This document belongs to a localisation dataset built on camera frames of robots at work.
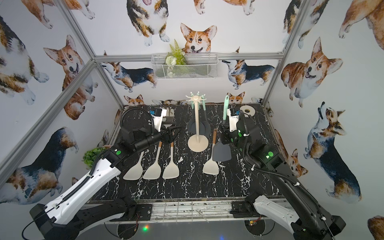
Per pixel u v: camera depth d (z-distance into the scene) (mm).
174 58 818
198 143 980
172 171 861
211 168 862
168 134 577
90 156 748
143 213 734
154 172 861
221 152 703
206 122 866
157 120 572
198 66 924
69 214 399
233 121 567
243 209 684
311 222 377
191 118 1135
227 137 576
